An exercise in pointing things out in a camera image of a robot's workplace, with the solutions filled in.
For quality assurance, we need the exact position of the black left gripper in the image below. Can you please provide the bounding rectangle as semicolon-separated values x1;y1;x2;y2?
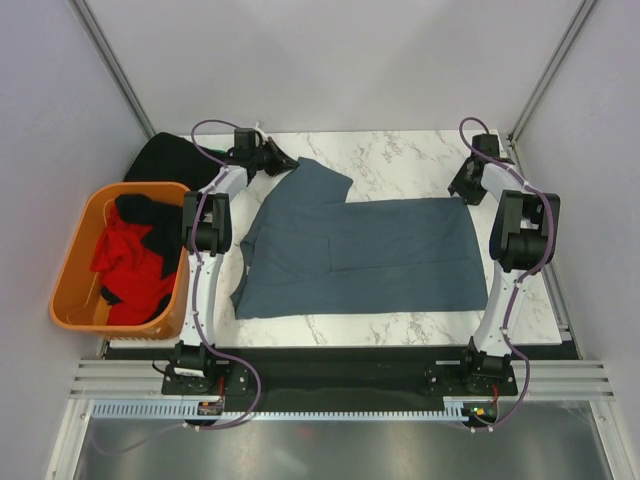
252;138;300;179

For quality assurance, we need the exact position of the grey-blue t-shirt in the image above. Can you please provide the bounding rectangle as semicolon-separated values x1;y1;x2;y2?
232;158;488;320

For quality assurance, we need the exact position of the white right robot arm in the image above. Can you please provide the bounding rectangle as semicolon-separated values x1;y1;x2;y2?
448;153;561;395

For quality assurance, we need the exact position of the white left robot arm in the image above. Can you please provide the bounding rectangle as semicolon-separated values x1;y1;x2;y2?
162;128;298;395

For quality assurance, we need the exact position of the folded black t-shirt stack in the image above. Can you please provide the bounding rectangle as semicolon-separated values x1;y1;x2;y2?
124;132;220;190

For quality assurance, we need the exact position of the black t-shirt in basket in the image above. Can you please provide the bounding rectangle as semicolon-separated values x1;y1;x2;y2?
115;194;183;279

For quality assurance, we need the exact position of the red t-shirt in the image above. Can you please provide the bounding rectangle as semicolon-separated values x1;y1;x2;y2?
90;205;181;327

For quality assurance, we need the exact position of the orange plastic basket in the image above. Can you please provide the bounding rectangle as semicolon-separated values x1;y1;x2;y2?
49;182;189;341

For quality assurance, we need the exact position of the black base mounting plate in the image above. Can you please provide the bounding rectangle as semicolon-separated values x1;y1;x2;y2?
185;346;518;411

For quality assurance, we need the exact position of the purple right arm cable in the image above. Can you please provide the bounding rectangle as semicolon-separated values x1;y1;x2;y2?
458;117;556;361

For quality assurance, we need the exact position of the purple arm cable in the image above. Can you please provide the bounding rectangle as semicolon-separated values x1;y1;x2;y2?
189;118;241;361
458;117;556;361

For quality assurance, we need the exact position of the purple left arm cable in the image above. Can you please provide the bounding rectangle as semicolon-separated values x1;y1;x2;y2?
189;118;241;361

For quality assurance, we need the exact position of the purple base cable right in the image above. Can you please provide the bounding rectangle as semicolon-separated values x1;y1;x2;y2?
462;349;532;434

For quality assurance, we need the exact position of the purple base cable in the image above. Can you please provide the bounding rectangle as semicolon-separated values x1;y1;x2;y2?
92;349;264;455
462;349;532;434

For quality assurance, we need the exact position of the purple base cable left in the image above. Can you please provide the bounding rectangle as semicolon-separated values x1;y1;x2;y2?
92;349;264;455

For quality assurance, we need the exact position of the white slotted cable duct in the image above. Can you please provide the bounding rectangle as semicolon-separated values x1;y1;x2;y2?
91;396;467;421

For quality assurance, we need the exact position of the aluminium frame rail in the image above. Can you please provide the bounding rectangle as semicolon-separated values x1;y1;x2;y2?
69;360;614;401

